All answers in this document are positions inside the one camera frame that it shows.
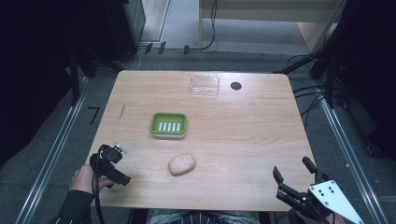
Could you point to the person's right hand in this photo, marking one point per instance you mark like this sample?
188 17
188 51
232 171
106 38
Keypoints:
313 219

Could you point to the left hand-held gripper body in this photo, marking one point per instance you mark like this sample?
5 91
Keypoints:
107 157

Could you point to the black tape strip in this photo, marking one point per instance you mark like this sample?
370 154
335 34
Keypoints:
186 49
162 47
148 48

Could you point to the green soap dish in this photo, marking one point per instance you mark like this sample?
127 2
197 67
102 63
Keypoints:
168 125

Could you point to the metal floor rail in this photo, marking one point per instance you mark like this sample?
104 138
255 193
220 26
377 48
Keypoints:
49 158
351 161

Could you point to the dark cabinet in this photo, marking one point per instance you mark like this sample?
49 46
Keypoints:
124 28

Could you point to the person's left hand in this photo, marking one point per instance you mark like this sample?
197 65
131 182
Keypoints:
81 180

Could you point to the clear plastic lid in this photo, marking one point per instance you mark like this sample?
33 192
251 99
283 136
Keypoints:
205 85

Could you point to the light wooden desk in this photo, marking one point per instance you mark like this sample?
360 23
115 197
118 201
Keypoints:
267 9

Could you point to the black stand leg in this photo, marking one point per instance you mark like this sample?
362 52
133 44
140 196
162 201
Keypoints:
299 62

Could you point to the black round table grommet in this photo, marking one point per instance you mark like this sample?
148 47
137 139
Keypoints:
236 86

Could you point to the person's striped clothing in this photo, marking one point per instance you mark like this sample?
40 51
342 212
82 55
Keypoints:
202 218

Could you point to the peach soap bar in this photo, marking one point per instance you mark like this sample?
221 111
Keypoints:
182 164

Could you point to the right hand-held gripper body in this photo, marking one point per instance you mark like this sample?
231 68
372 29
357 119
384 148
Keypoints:
323 196

